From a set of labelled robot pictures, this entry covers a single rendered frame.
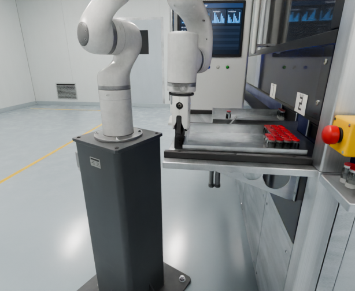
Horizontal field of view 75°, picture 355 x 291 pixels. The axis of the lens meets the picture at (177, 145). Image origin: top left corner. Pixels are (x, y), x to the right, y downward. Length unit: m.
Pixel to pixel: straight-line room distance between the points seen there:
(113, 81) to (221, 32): 0.90
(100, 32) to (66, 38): 6.35
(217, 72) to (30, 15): 6.59
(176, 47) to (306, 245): 0.65
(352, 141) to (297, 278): 0.47
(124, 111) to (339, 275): 0.86
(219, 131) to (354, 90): 0.46
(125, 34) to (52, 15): 6.52
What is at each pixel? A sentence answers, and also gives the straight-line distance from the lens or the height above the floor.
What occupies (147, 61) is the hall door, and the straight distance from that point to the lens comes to 6.32.
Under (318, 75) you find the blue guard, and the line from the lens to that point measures 0.73.
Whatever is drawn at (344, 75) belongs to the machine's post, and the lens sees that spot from 0.63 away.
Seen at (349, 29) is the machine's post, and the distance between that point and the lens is 0.64.
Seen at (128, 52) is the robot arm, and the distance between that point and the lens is 0.93.
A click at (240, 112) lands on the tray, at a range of 1.26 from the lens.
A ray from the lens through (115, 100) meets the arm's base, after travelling 0.88.
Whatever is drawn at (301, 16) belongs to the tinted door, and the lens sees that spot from 0.97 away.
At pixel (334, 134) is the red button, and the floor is 1.00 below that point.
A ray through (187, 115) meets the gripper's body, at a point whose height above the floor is 1.00.
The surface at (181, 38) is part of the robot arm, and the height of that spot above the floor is 1.20.
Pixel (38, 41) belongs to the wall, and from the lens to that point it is 7.62.
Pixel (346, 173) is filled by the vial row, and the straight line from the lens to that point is 0.64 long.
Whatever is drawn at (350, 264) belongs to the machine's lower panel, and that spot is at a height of 0.60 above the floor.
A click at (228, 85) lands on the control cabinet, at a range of 1.60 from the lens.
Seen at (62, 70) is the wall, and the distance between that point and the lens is 7.29.
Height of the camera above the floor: 1.14
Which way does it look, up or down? 20 degrees down
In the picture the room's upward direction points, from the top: straight up
